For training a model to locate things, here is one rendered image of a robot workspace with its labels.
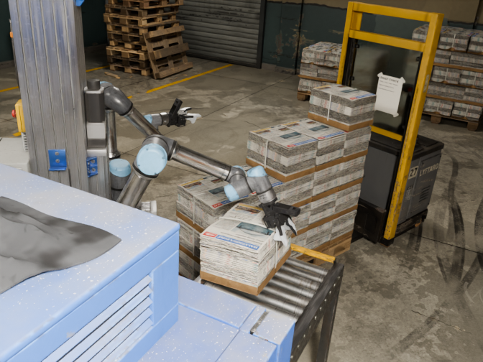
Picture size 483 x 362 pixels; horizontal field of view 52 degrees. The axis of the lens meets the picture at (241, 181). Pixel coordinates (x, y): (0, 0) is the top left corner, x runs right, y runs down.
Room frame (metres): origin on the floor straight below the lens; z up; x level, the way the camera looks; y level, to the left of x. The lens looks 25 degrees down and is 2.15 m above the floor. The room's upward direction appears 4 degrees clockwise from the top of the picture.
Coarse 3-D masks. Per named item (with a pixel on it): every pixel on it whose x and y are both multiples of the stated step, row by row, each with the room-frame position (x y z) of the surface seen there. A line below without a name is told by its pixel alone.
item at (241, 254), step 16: (224, 224) 1.92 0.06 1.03; (208, 240) 1.79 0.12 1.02; (224, 240) 1.77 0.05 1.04; (240, 240) 1.77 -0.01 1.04; (256, 240) 1.78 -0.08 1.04; (272, 240) 1.82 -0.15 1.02; (208, 256) 1.80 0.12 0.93; (224, 256) 1.77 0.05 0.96; (240, 256) 1.73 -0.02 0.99; (256, 256) 1.69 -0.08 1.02; (208, 272) 1.80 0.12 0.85; (224, 272) 1.76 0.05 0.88; (240, 272) 1.73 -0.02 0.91; (256, 272) 1.70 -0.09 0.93
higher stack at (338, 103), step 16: (320, 96) 3.44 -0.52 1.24; (336, 96) 3.34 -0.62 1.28; (352, 96) 3.33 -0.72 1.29; (368, 96) 3.35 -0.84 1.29; (320, 112) 3.43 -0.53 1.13; (336, 112) 3.32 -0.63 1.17; (352, 112) 3.25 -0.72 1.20; (368, 112) 3.37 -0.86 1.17; (336, 128) 3.32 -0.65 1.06; (368, 128) 3.39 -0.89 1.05; (352, 144) 3.27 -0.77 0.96; (352, 160) 3.31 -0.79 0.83; (352, 176) 3.32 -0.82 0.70; (352, 192) 3.35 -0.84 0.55; (336, 208) 3.24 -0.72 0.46; (336, 224) 3.26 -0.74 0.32; (352, 224) 3.40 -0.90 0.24
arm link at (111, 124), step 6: (102, 84) 2.57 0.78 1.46; (108, 84) 2.56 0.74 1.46; (108, 108) 2.53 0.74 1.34; (108, 114) 2.55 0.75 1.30; (114, 114) 2.58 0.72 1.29; (108, 120) 2.55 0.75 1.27; (114, 120) 2.58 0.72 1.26; (108, 126) 2.55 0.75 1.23; (114, 126) 2.57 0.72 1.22; (108, 132) 2.55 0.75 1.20; (114, 132) 2.57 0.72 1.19; (108, 138) 2.55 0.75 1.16; (114, 138) 2.57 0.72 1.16; (114, 144) 2.57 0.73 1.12; (114, 150) 2.56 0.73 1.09; (114, 156) 2.55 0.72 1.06; (120, 156) 2.60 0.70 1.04
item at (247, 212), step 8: (232, 208) 2.07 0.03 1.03; (240, 208) 2.07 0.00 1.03; (248, 208) 2.07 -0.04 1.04; (256, 208) 2.07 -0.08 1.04; (232, 216) 2.00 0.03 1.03; (240, 216) 2.00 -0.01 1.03; (248, 216) 2.00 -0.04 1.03; (256, 216) 2.00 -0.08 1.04; (264, 224) 1.92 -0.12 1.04; (288, 232) 1.99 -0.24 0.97; (288, 240) 2.00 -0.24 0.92; (280, 248) 1.92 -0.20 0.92; (288, 248) 2.00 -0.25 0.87; (280, 256) 1.92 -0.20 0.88
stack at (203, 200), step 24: (336, 168) 3.19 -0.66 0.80; (192, 192) 2.61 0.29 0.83; (216, 192) 2.63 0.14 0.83; (288, 192) 2.86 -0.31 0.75; (312, 192) 3.03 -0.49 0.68; (336, 192) 3.23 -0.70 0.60; (192, 216) 2.59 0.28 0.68; (216, 216) 2.45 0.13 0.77; (312, 216) 3.04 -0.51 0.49; (192, 240) 2.59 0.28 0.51; (312, 240) 3.07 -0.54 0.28; (192, 264) 2.59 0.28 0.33
